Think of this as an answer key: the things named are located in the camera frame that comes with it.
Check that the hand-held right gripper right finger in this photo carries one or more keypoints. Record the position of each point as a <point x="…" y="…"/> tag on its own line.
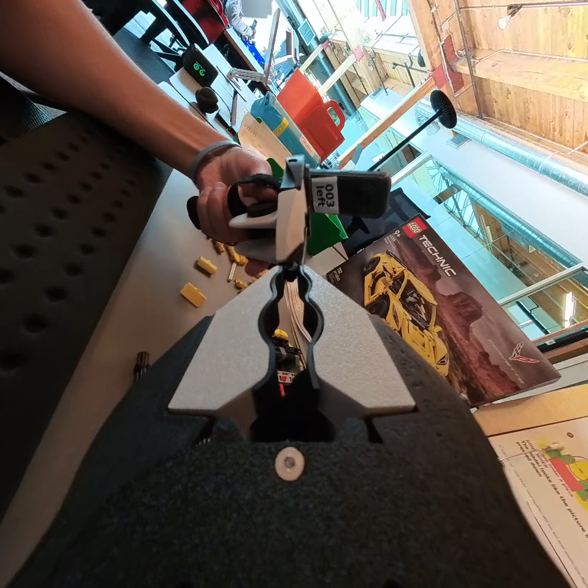
<point x="363" y="363"/>

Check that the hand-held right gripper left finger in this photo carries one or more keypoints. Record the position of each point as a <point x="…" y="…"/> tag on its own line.
<point x="220" y="363"/>

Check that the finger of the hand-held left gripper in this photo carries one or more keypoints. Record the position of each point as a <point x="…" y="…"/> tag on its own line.
<point x="291" y="225"/>
<point x="257" y="251"/>

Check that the pile of yellow black lego pieces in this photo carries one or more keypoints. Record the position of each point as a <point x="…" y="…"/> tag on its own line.
<point x="236" y="257"/>

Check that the yellow lego panel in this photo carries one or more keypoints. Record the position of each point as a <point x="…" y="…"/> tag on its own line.
<point x="206" y="265"/>

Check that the lego car chassis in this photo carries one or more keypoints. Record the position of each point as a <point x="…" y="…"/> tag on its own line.
<point x="285" y="363"/>

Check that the lego instruction booklet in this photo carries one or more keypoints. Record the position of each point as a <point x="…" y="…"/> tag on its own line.
<point x="298" y="317"/>

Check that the grey lego axle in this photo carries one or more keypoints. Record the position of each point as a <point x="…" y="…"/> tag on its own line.
<point x="141" y="364"/>

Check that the person's left forearm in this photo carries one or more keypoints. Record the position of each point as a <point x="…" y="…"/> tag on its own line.
<point x="92" y="69"/>

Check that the yellow car lego box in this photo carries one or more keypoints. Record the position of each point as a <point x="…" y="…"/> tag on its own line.
<point x="436" y="312"/>

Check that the person's left hand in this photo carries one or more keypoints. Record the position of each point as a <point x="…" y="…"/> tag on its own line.
<point x="216" y="202"/>

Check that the green plastic bin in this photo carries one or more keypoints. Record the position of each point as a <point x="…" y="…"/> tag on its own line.
<point x="328" y="232"/>

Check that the black mesh office chair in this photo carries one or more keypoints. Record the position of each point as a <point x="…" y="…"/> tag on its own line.
<point x="404" y="206"/>

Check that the black metal pole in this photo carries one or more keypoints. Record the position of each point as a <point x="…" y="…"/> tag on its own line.
<point x="413" y="133"/>

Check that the flat white paper bag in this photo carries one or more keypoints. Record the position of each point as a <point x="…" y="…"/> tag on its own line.
<point x="262" y="133"/>

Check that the blue plastic package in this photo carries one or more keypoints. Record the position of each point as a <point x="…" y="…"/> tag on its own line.
<point x="275" y="119"/>

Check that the blue wristband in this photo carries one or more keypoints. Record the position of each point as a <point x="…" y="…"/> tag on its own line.
<point x="206" y="156"/>

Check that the orange tote bag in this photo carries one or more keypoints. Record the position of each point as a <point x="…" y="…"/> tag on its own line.
<point x="296" y="94"/>

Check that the black foam ball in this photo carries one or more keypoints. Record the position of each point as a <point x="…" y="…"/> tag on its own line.
<point x="206" y="100"/>

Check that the silver laptop stand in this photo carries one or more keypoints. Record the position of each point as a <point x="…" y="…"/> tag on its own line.
<point x="257" y="69"/>

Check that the wooden document stand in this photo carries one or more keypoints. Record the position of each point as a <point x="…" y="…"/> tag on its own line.
<point x="519" y="413"/>

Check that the black device with green display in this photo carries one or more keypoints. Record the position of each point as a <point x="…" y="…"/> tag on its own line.
<point x="200" y="64"/>

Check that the red bag on chair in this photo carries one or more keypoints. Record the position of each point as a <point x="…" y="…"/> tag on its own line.
<point x="206" y="13"/>

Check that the printed instruction sheet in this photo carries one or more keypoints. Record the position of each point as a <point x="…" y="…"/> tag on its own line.
<point x="551" y="496"/>

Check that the black mesh chair seat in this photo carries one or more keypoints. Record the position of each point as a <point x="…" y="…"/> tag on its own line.
<point x="23" y="110"/>

